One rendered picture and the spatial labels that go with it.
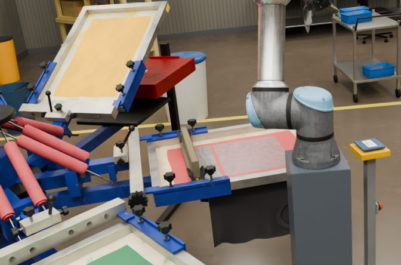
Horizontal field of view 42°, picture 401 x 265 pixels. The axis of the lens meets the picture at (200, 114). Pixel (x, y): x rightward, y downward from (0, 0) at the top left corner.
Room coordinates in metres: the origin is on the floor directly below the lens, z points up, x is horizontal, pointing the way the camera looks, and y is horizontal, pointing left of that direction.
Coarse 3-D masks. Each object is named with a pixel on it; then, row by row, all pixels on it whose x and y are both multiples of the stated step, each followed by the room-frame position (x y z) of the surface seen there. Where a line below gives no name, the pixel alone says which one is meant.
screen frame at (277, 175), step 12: (216, 132) 2.36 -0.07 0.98; (228, 132) 2.37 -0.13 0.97; (240, 132) 2.38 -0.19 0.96; (156, 144) 2.33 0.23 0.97; (168, 144) 2.34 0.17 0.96; (156, 156) 2.15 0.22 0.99; (156, 168) 2.02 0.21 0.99; (156, 180) 1.91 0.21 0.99; (240, 180) 1.82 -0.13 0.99; (252, 180) 1.83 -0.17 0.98; (264, 180) 1.83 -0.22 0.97; (276, 180) 1.84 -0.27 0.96
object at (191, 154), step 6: (186, 132) 2.22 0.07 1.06; (186, 138) 2.14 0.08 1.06; (186, 144) 2.08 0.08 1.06; (192, 144) 2.07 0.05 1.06; (186, 150) 2.08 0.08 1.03; (192, 150) 2.00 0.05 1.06; (192, 156) 1.94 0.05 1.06; (192, 162) 1.89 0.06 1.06; (198, 162) 1.89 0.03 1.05; (192, 168) 1.89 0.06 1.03; (198, 168) 1.89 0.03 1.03; (192, 174) 1.92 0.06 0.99; (198, 174) 1.89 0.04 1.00
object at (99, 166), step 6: (90, 162) 2.05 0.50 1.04; (96, 162) 2.04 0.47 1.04; (102, 162) 2.04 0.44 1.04; (108, 162) 2.03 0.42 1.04; (114, 162) 2.03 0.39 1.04; (126, 162) 2.04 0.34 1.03; (90, 168) 2.02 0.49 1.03; (96, 168) 2.02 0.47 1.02; (102, 168) 2.03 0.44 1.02; (120, 168) 2.03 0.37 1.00; (126, 168) 2.04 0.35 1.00; (90, 174) 2.02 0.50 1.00
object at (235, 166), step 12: (240, 156) 2.11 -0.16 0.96; (252, 156) 2.10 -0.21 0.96; (264, 156) 2.08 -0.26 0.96; (276, 156) 2.07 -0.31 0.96; (180, 168) 2.07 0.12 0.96; (228, 168) 2.01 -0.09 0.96; (240, 168) 1.99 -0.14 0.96; (252, 168) 1.98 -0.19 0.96; (264, 168) 1.97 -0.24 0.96; (276, 168) 1.95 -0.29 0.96; (180, 180) 1.95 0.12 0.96
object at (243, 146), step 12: (276, 132) 2.34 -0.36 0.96; (288, 132) 2.32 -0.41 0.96; (204, 144) 2.30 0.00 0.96; (216, 144) 2.28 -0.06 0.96; (228, 144) 2.26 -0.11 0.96; (240, 144) 2.25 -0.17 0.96; (252, 144) 2.23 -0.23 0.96; (264, 144) 2.21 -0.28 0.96; (276, 144) 2.20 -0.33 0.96; (288, 144) 2.18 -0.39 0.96; (168, 156) 2.21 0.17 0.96; (180, 156) 2.19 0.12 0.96; (216, 156) 2.15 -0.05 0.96; (228, 156) 2.13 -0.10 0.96
